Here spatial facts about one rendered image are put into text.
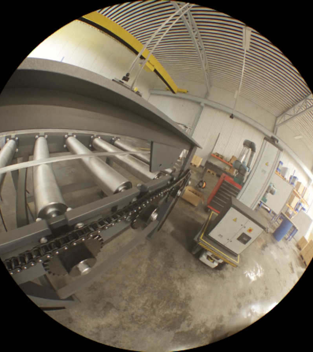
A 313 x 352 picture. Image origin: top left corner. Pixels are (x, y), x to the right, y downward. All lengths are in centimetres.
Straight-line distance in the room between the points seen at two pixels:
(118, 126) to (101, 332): 127
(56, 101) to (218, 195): 248
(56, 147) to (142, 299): 154
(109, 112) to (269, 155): 171
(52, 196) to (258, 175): 180
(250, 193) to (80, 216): 168
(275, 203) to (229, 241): 373
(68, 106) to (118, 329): 124
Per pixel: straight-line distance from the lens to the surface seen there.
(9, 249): 29
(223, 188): 241
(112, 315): 114
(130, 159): 77
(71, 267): 25
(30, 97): 18
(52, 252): 21
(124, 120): 24
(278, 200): 496
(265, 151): 170
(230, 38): 832
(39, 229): 25
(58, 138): 113
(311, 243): 826
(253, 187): 166
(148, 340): 126
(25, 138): 113
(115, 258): 84
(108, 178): 47
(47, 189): 37
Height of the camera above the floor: 113
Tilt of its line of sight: 21 degrees down
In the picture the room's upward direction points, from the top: 22 degrees clockwise
